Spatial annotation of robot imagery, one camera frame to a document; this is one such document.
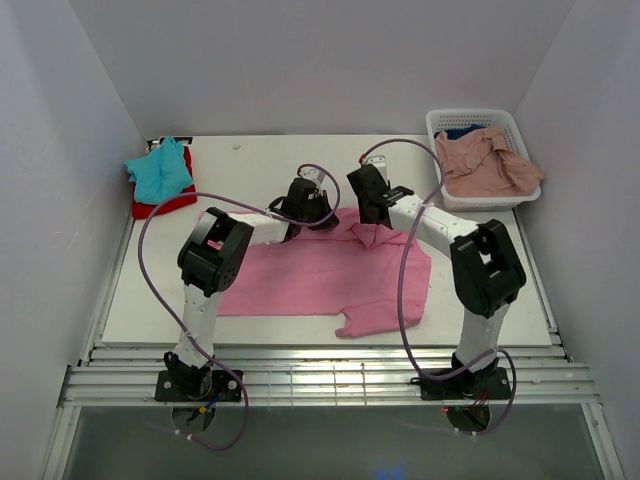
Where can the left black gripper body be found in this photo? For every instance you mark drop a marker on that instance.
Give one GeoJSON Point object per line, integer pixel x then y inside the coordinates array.
{"type": "Point", "coordinates": [317, 210]}

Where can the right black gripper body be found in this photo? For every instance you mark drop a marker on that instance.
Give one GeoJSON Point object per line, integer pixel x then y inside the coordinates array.
{"type": "Point", "coordinates": [363, 213]}

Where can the pink t shirt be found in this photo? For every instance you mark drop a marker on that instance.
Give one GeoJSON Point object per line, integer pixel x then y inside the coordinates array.
{"type": "Point", "coordinates": [351, 269]}

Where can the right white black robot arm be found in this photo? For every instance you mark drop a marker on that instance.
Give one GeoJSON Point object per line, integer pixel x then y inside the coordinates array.
{"type": "Point", "coordinates": [487, 272]}

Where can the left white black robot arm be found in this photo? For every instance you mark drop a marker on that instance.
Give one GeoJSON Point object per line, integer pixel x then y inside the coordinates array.
{"type": "Point", "coordinates": [211, 259]}

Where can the blue t shirt in basket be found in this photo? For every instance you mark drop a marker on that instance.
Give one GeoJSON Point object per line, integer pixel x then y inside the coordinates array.
{"type": "Point", "coordinates": [457, 133]}

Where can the white plastic basket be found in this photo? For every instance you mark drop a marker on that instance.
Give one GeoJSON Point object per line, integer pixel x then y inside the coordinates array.
{"type": "Point", "coordinates": [443, 119]}

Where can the beige t shirt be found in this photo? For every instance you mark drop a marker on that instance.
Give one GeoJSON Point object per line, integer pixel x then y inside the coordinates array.
{"type": "Point", "coordinates": [481, 164]}

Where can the teal folded t shirt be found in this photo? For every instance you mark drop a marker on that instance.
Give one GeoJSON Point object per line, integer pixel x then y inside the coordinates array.
{"type": "Point", "coordinates": [161, 174]}

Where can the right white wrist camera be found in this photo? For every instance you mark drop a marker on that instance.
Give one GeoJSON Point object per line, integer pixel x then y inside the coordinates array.
{"type": "Point", "coordinates": [378, 161]}

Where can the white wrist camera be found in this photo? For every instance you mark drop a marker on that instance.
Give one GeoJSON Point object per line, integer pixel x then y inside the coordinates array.
{"type": "Point", "coordinates": [312, 174]}
{"type": "Point", "coordinates": [378, 161]}

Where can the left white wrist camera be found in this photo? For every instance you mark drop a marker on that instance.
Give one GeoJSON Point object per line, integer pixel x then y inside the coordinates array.
{"type": "Point", "coordinates": [312, 174]}

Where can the aluminium frame rail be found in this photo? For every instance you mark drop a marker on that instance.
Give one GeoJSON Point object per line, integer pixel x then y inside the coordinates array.
{"type": "Point", "coordinates": [297, 377]}

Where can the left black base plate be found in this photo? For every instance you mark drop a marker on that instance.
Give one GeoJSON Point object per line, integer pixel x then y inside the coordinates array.
{"type": "Point", "coordinates": [215, 384]}

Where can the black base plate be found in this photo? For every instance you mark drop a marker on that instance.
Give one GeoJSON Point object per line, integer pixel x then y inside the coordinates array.
{"type": "Point", "coordinates": [215, 384]}
{"type": "Point", "coordinates": [494, 385]}

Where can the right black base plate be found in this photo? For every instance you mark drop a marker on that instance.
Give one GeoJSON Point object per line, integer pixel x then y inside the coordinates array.
{"type": "Point", "coordinates": [494, 385]}

